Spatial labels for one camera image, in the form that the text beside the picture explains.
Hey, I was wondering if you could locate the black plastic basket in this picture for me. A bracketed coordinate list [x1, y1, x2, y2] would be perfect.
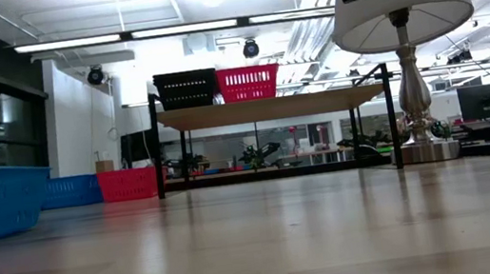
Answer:
[152, 67, 218, 82]
[152, 69, 221, 113]

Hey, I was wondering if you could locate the blue plastic basket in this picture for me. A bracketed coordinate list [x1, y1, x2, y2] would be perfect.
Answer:
[38, 171, 106, 212]
[0, 157, 61, 245]

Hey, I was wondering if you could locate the wooden shelf with black legs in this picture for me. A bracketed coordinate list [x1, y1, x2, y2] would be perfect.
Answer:
[143, 60, 405, 204]

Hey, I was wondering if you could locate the black round ceiling device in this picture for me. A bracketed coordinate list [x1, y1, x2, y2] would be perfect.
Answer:
[240, 37, 262, 60]
[85, 64, 107, 87]

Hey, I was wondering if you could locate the black computer monitor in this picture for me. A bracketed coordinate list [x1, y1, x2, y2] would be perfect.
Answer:
[117, 129, 158, 165]
[455, 83, 490, 125]

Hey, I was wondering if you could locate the ceiling light strip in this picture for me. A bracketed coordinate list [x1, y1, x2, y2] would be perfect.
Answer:
[13, 31, 123, 57]
[248, 4, 337, 26]
[129, 16, 239, 42]

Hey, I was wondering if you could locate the cardboard box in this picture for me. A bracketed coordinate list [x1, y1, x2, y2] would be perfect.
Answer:
[94, 159, 115, 174]

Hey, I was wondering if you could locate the white cylindrical lamp shade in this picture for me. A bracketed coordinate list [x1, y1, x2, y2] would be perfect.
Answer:
[325, 0, 490, 175]

